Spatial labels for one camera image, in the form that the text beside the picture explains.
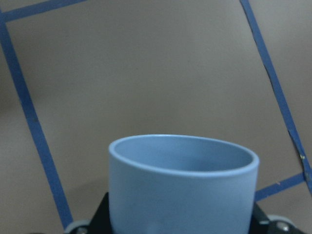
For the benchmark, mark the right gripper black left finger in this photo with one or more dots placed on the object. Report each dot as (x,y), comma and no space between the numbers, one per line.
(98,224)

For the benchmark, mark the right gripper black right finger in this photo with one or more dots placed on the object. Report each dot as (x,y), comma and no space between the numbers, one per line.
(262,223)

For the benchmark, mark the light blue plastic cup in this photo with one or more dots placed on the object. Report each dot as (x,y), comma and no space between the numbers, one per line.
(174,184)

